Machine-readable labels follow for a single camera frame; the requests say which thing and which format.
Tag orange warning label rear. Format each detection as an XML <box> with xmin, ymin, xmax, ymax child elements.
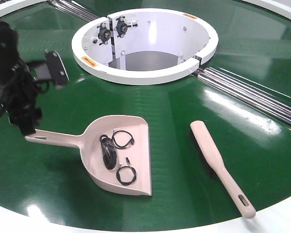
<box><xmin>183</xmin><ymin>13</ymin><xmax>197</xmax><ymax>20</ymax></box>

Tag black cable bundle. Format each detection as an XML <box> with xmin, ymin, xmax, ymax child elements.
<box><xmin>98</xmin><ymin>130</ymin><xmax>138</xmax><ymax>186</ymax></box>

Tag right chrome roller strip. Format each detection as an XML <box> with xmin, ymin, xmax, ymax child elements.
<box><xmin>192</xmin><ymin>67</ymin><xmax>291</xmax><ymax>126</ymax></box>

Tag chrome roller strip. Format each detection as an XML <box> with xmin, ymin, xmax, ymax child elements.
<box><xmin>47</xmin><ymin>0</ymin><xmax>100</xmax><ymax>22</ymax></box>
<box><xmin>192</xmin><ymin>67</ymin><xmax>291</xmax><ymax>126</ymax></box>

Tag beige hand brush black bristles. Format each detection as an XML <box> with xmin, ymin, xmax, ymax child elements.
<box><xmin>190</xmin><ymin>120</ymin><xmax>256</xmax><ymax>219</ymax></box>

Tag white outer conveyor rim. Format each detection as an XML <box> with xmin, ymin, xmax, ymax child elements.
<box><xmin>0</xmin><ymin>2</ymin><xmax>291</xmax><ymax>233</ymax></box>

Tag black camera plate left gripper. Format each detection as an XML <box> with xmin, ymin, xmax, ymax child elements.
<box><xmin>45</xmin><ymin>50</ymin><xmax>69</xmax><ymax>86</ymax></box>

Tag black bearing mount right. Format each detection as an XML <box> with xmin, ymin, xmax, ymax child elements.
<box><xmin>115</xmin><ymin>17</ymin><xmax>128</xmax><ymax>38</ymax></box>

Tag orange warning label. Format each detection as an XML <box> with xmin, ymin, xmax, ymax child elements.
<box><xmin>81</xmin><ymin>56</ymin><xmax>97</xmax><ymax>67</ymax></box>
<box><xmin>183</xmin><ymin>13</ymin><xmax>197</xmax><ymax>20</ymax></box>

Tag black bearing mount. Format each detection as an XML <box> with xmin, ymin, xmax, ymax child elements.
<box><xmin>115</xmin><ymin>17</ymin><xmax>128</xmax><ymax>38</ymax></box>
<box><xmin>98</xmin><ymin>23</ymin><xmax>111</xmax><ymax>45</ymax></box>

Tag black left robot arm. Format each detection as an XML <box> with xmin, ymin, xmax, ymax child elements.
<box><xmin>0</xmin><ymin>20</ymin><xmax>49</xmax><ymax>136</ymax></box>

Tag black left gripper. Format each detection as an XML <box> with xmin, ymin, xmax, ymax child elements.
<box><xmin>0</xmin><ymin>60</ymin><xmax>51</xmax><ymax>136</ymax></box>

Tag beige plastic dustpan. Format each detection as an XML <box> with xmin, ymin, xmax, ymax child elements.
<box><xmin>25</xmin><ymin>115</ymin><xmax>152</xmax><ymax>196</ymax></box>

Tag white central ring housing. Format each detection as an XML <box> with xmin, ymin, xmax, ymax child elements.
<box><xmin>71</xmin><ymin>8</ymin><xmax>219</xmax><ymax>85</ymax></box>

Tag orange warning label front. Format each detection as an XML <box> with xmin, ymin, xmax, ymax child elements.
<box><xmin>81</xmin><ymin>56</ymin><xmax>97</xmax><ymax>67</ymax></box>

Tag black bearing mount left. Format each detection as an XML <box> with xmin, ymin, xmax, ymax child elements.
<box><xmin>98</xmin><ymin>23</ymin><xmax>111</xmax><ymax>45</ymax></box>

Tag left chrome roller strip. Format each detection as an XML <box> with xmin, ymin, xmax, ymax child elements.
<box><xmin>47</xmin><ymin>0</ymin><xmax>100</xmax><ymax>22</ymax></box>

